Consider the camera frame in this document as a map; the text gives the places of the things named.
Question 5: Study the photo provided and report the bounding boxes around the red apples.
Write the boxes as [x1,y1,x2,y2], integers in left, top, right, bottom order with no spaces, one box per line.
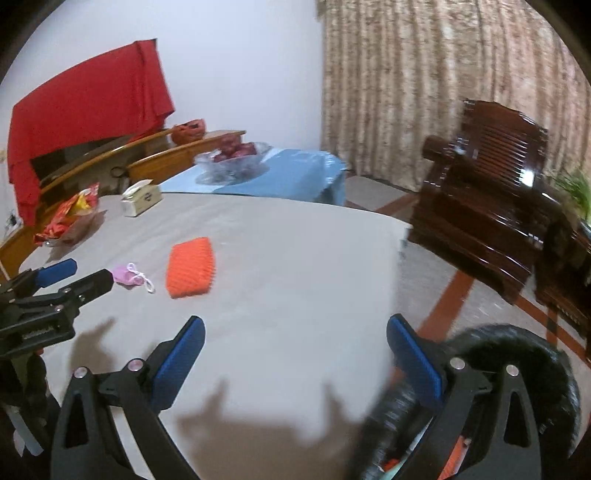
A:
[212,141,258,163]

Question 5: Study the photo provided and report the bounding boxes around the dark wooden armchair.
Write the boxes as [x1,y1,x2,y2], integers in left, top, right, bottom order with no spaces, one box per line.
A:
[406,99,555,305]

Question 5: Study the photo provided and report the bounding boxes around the blue tablecloth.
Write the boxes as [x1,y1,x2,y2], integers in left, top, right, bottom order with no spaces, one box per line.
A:
[159,148,348,208]

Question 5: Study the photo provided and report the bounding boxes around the glass fruit bowl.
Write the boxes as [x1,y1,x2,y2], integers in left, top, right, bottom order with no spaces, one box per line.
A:
[194,141,273,185]

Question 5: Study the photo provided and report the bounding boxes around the tissue box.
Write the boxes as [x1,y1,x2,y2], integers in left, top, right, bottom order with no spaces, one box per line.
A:
[121,179,163,217]

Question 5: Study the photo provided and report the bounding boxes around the red snack bag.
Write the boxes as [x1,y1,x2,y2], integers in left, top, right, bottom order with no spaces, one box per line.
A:
[33,182,108,247]

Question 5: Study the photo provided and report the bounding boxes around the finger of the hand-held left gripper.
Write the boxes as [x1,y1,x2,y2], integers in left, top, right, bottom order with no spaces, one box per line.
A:
[0,258,78,301]
[58,269,114,319]

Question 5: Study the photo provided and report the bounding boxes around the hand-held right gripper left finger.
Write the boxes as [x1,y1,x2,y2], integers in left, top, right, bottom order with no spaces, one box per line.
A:
[50,315,207,480]

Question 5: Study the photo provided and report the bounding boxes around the dark wooden side table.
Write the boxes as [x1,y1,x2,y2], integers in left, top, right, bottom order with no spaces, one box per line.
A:
[536,217,591,365]

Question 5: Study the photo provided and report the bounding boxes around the red cloth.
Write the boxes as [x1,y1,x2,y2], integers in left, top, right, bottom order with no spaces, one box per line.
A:
[7,40,176,227]

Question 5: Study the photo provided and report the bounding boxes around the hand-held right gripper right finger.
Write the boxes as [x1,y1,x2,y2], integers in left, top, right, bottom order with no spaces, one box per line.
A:
[387,314,541,480]

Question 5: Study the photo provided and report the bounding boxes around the small pink item with string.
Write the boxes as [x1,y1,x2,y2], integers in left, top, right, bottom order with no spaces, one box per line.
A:
[113,263,155,294]

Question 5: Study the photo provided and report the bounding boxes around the wooden cabinet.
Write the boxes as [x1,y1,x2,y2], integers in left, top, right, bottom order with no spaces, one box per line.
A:
[0,129,247,278]

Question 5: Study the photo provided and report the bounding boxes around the orange foam net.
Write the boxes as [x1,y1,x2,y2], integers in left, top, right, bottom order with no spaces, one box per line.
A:
[166,237,218,299]

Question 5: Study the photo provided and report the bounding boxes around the television screen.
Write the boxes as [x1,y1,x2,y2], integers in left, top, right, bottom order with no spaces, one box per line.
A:
[30,134,139,183]

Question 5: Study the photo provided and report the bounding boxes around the person's left forearm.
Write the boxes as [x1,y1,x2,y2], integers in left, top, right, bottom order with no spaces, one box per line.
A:
[0,353,54,457]

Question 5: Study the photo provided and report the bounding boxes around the red mesh bag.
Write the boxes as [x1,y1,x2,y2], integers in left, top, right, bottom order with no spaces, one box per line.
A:
[172,119,206,145]

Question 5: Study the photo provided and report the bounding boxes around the black lined trash bin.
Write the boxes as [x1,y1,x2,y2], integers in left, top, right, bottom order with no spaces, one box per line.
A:
[360,323,583,480]

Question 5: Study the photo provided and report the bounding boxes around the potted green plant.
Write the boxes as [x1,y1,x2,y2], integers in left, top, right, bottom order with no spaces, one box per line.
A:
[551,168,591,222]

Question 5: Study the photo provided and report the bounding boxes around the beige patterned curtain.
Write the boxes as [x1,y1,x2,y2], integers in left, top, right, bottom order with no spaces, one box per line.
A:
[316,0,591,195]

